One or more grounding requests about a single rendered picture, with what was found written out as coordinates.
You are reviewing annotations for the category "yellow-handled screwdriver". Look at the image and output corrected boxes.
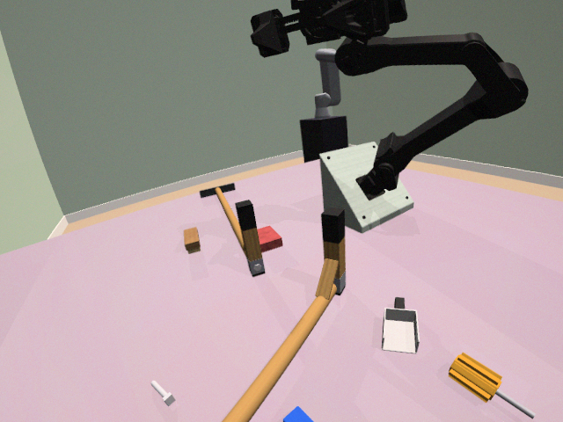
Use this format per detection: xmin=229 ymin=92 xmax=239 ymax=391
xmin=449 ymin=352 xmax=536 ymax=419

